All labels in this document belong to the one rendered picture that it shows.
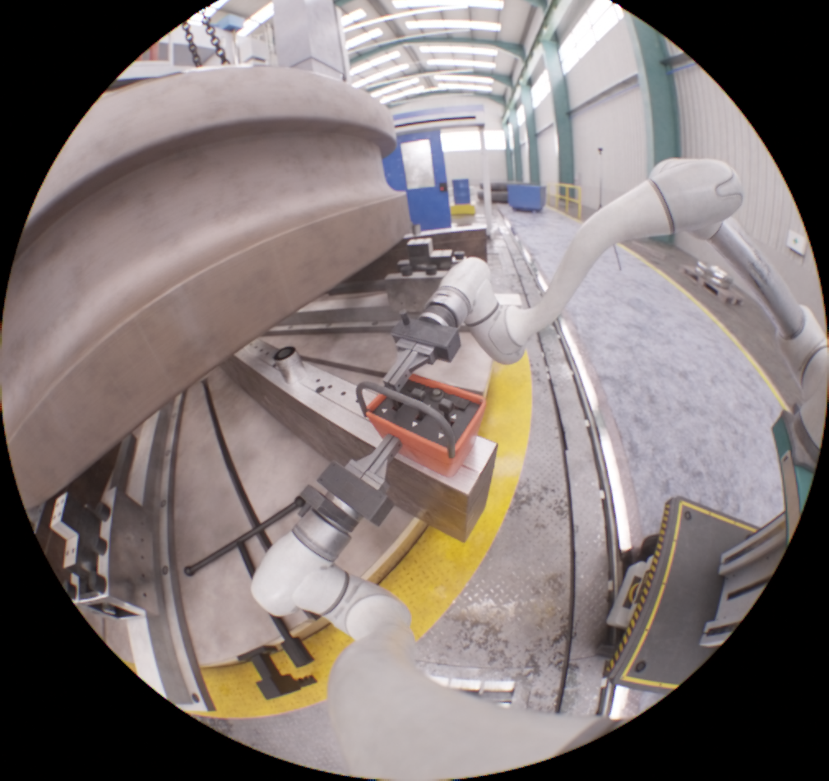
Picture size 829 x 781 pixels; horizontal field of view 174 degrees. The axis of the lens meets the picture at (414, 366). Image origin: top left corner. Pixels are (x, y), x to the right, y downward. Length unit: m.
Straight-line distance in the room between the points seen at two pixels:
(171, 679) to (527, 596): 1.33
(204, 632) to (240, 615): 0.21
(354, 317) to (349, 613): 1.66
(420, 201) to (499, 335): 5.22
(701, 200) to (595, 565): 1.23
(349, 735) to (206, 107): 1.03
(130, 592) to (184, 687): 0.38
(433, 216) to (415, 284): 4.30
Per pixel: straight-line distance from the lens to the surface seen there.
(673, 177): 0.53
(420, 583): 1.19
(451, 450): 0.42
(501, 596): 1.19
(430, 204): 5.73
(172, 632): 1.30
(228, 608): 1.15
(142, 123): 0.91
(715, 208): 0.54
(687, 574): 1.16
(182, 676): 1.29
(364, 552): 0.92
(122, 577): 1.14
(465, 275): 0.62
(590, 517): 1.36
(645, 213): 0.51
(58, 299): 1.05
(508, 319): 0.64
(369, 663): 0.19
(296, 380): 0.89
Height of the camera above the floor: 1.18
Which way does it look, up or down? 38 degrees down
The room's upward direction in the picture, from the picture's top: 10 degrees counter-clockwise
